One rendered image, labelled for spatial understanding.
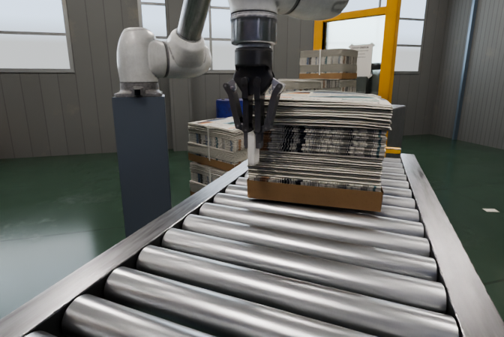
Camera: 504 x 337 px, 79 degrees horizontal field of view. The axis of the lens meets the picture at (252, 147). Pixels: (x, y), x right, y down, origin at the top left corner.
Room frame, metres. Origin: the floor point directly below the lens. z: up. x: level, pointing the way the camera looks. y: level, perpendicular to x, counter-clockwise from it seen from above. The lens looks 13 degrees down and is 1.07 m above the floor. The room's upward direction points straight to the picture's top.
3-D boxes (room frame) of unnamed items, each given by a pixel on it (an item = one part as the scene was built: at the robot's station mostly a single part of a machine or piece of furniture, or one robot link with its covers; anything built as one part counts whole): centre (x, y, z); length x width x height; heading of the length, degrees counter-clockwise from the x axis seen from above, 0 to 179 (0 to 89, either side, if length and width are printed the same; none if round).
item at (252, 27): (0.63, 0.00, 1.16); 0.09 x 0.09 x 0.06
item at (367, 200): (0.69, -0.15, 0.83); 0.29 x 0.16 x 0.04; 74
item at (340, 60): (2.58, -0.63, 0.65); 0.39 x 0.30 x 1.29; 49
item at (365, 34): (2.93, -0.92, 1.28); 0.57 x 0.01 x 0.65; 49
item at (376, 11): (2.91, -0.91, 1.62); 0.75 x 0.06 x 0.06; 49
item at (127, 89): (1.31, 0.48, 1.03); 0.22 x 0.18 x 0.06; 15
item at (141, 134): (1.33, 0.48, 0.50); 0.20 x 0.20 x 1.00; 15
